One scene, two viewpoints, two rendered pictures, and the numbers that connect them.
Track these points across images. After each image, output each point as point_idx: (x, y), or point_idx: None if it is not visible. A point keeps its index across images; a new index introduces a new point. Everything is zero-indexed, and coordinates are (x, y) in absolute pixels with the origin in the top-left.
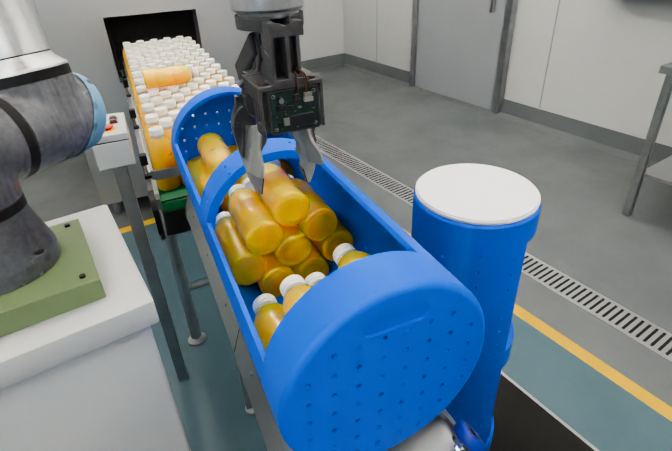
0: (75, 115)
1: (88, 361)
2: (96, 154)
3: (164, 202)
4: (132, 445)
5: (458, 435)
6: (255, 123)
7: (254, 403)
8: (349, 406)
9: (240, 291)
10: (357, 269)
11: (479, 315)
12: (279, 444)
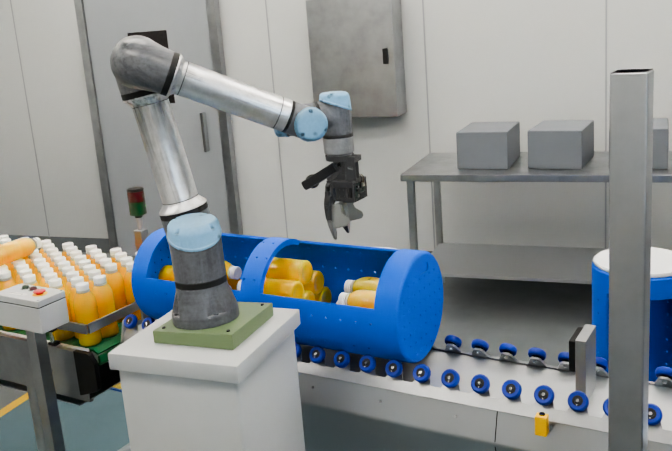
0: None
1: (280, 349)
2: (42, 316)
3: None
4: (289, 422)
5: (449, 339)
6: (334, 203)
7: (324, 401)
8: (413, 319)
9: None
10: (398, 254)
11: (440, 272)
12: (364, 395)
